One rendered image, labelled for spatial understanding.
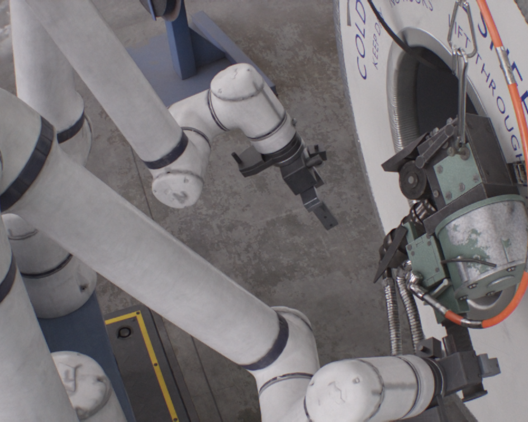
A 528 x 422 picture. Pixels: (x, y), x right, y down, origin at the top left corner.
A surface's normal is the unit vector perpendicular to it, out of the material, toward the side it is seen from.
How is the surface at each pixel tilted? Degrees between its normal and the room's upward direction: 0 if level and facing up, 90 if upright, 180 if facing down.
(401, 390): 64
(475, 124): 43
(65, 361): 11
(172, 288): 77
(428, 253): 58
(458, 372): 50
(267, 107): 71
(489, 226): 28
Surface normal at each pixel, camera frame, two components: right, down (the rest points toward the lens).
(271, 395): -0.67, -0.47
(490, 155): 0.57, -0.43
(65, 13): 0.34, 0.49
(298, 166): -0.51, -0.64
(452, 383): -0.68, -0.10
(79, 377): -0.02, -0.79
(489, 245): -0.34, -0.25
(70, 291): 0.58, 0.18
